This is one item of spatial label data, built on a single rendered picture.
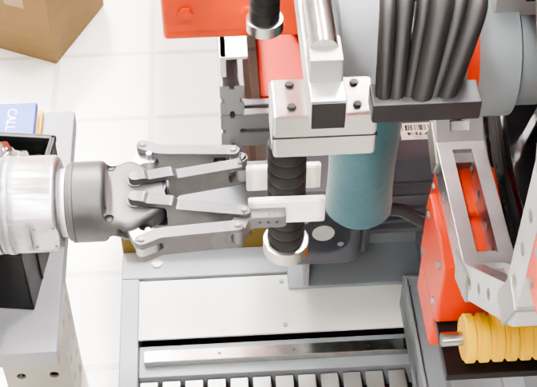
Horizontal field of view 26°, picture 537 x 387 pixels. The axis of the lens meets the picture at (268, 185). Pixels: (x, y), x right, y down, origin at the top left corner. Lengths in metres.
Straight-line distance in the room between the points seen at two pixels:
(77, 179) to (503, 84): 0.42
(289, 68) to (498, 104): 0.92
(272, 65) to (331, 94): 1.11
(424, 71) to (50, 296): 0.71
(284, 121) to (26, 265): 0.55
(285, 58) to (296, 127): 1.09
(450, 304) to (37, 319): 0.51
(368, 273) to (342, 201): 0.51
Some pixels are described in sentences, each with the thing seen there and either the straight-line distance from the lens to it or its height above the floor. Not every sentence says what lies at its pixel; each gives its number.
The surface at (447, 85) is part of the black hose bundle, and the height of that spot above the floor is 0.99.
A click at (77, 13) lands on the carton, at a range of 2.55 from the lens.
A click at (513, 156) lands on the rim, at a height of 0.62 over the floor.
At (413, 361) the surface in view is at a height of 0.13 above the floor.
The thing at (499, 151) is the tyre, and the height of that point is 0.59.
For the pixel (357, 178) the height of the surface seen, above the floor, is 0.58.
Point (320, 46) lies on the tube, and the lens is 0.96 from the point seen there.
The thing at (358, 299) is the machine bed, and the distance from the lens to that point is 1.95.
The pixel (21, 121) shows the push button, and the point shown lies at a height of 0.48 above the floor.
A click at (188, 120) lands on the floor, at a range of 2.36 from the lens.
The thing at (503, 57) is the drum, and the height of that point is 0.89.
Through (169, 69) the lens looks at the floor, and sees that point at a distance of 2.48.
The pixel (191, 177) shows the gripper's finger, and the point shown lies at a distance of 1.08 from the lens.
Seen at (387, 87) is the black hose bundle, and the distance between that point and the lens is 0.95.
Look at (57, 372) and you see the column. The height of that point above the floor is 0.12.
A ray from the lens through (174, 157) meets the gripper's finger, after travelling 1.11.
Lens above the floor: 1.62
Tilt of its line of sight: 47 degrees down
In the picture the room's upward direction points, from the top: straight up
